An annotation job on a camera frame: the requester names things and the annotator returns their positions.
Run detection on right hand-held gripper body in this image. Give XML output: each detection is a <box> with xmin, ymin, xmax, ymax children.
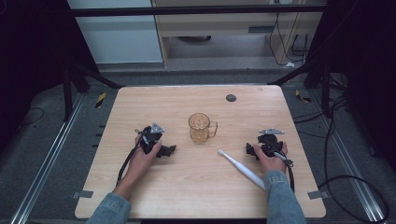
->
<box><xmin>257</xmin><ymin>127</ymin><xmax>286</xmax><ymax>158</ymax></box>

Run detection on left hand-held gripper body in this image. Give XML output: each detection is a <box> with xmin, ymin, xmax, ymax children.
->
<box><xmin>137</xmin><ymin>121</ymin><xmax>166</xmax><ymax>155</ymax></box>

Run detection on person's right hand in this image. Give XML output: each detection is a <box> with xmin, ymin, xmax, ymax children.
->
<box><xmin>253</xmin><ymin>141</ymin><xmax>290</xmax><ymax>175</ymax></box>

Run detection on person's left hand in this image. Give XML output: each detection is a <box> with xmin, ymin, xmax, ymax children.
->
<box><xmin>125</xmin><ymin>133</ymin><xmax>163</xmax><ymax>189</ymax></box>

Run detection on white electric toothbrush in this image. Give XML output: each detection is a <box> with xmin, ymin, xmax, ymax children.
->
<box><xmin>217</xmin><ymin>148</ymin><xmax>267</xmax><ymax>192</ymax></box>

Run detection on amber glass mug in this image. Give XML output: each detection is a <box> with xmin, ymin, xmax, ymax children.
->
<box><xmin>188</xmin><ymin>112</ymin><xmax>219</xmax><ymax>145</ymax></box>

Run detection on yellow black striped tape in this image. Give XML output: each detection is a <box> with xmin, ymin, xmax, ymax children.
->
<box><xmin>294</xmin><ymin>89</ymin><xmax>312</xmax><ymax>105</ymax></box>
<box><xmin>94</xmin><ymin>91</ymin><xmax>107</xmax><ymax>109</ymax></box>

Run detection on black metal stand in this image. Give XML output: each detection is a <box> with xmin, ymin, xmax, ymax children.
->
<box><xmin>61</xmin><ymin>57</ymin><xmax>126</xmax><ymax>123</ymax></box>
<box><xmin>266</xmin><ymin>57</ymin><xmax>332</xmax><ymax>119</ymax></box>

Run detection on white cabinet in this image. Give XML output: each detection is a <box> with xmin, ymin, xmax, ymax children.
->
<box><xmin>66</xmin><ymin>0</ymin><xmax>164</xmax><ymax>65</ymax></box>

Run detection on light wooden shelf unit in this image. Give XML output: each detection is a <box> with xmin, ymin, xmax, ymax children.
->
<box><xmin>150</xmin><ymin>0</ymin><xmax>329</xmax><ymax>68</ymax></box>

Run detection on black curtain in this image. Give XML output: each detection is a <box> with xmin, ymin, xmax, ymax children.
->
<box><xmin>304</xmin><ymin>0</ymin><xmax>396</xmax><ymax>174</ymax></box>
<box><xmin>0</xmin><ymin>0</ymin><xmax>101</xmax><ymax>157</ymax></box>

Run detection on black horizontal crossbar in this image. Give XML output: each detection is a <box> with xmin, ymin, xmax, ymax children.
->
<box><xmin>65</xmin><ymin>4</ymin><xmax>329</xmax><ymax>18</ymax></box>

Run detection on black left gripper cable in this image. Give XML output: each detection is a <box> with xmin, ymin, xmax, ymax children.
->
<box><xmin>115</xmin><ymin>128</ymin><xmax>148</xmax><ymax>189</ymax></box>

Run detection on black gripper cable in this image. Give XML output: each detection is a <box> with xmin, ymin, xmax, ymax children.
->
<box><xmin>115</xmin><ymin>128</ymin><xmax>148</xmax><ymax>189</ymax></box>
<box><xmin>261</xmin><ymin>136</ymin><xmax>296</xmax><ymax>193</ymax></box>

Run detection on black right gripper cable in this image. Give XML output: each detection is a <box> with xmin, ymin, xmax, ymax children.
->
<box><xmin>261</xmin><ymin>136</ymin><xmax>296</xmax><ymax>193</ymax></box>

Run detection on black floor cable loop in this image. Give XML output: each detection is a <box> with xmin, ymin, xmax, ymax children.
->
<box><xmin>292</xmin><ymin>74</ymin><xmax>390</xmax><ymax>224</ymax></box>

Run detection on grey metal table bracket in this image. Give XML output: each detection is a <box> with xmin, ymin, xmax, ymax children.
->
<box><xmin>306</xmin><ymin>189</ymin><xmax>330</xmax><ymax>201</ymax></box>
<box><xmin>71</xmin><ymin>189</ymin><xmax>94</xmax><ymax>200</ymax></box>

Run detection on aluminium floor rail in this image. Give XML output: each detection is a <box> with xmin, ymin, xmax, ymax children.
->
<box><xmin>309</xmin><ymin>89</ymin><xmax>388</xmax><ymax>224</ymax></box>
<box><xmin>8</xmin><ymin>92</ymin><xmax>86</xmax><ymax>224</ymax></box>

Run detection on black hanging cables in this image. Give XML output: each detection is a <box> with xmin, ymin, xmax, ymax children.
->
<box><xmin>268</xmin><ymin>0</ymin><xmax>312</xmax><ymax>67</ymax></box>

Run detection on thin black floor cable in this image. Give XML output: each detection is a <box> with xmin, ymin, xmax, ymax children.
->
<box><xmin>19</xmin><ymin>106</ymin><xmax>46</xmax><ymax>128</ymax></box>

